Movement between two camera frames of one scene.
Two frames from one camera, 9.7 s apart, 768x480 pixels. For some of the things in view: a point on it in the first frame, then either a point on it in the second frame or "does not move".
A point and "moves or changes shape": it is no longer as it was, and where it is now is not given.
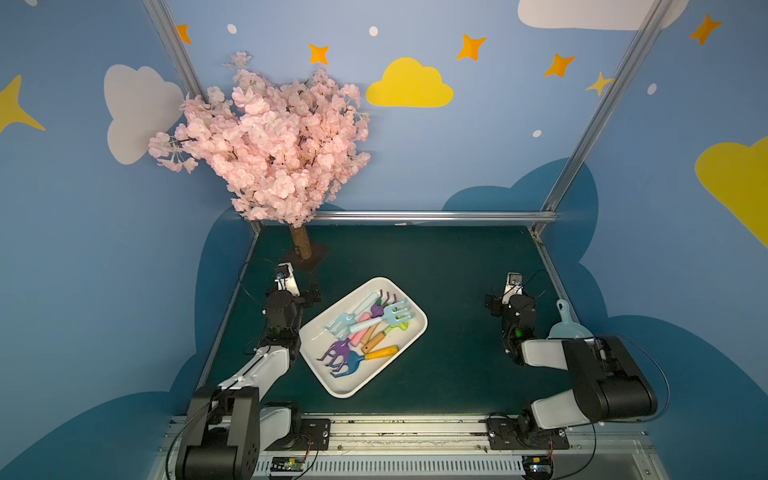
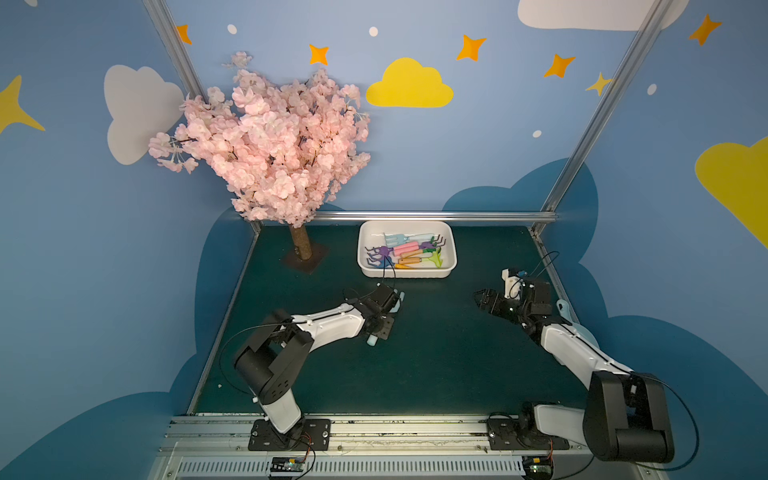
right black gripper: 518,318 → 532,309
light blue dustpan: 566,328 does not move
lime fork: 372,342 → 434,258
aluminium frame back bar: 436,214 does not move
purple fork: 377,310 moves or changes shape
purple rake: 340,349 → 383,253
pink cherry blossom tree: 287,149 does not move
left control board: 287,464 does not move
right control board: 538,467 does not move
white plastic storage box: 315,340 → 367,238
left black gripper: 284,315 → 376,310
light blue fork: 341,326 moves or changes shape
